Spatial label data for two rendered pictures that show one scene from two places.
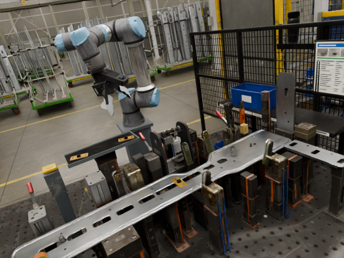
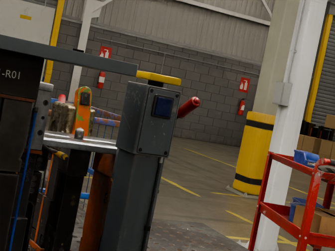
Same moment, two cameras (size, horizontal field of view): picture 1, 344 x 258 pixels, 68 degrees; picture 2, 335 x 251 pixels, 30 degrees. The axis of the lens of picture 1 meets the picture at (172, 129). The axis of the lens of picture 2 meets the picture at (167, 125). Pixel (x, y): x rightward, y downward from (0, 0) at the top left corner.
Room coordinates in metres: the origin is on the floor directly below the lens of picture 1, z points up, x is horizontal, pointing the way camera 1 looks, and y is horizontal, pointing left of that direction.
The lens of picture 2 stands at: (2.10, 0.52, 1.13)
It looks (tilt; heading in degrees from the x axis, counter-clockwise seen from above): 3 degrees down; 174
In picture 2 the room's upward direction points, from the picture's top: 11 degrees clockwise
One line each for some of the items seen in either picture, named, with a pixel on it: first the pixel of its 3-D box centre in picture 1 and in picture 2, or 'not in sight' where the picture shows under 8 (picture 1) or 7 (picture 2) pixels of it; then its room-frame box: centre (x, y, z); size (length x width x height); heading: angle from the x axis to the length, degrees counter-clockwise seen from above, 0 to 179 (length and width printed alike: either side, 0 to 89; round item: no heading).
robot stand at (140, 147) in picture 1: (140, 148); not in sight; (1.62, 0.24, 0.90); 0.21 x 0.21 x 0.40; 20
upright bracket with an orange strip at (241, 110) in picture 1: (243, 139); not in sight; (1.39, -0.42, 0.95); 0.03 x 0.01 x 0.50; 117
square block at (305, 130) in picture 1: (304, 154); not in sight; (1.22, -0.71, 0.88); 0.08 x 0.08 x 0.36; 27
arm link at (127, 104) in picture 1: (129, 99); not in sight; (1.62, 0.24, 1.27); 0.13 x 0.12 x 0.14; 73
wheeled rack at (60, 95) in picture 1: (44, 74); not in sight; (7.36, 3.21, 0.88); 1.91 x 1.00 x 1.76; 21
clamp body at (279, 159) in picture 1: (275, 187); not in sight; (1.00, -0.45, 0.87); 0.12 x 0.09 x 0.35; 27
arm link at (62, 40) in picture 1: (93, 36); not in sight; (1.40, 0.31, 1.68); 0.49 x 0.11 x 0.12; 163
